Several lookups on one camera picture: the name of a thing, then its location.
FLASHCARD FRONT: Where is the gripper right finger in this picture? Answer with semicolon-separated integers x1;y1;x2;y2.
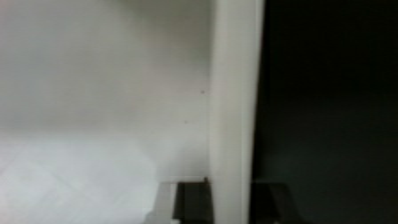
251;182;309;224

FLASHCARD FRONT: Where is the white square table top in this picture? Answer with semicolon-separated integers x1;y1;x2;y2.
0;0;265;224

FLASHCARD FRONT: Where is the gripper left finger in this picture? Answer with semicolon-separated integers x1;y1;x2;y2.
172;180;215;224

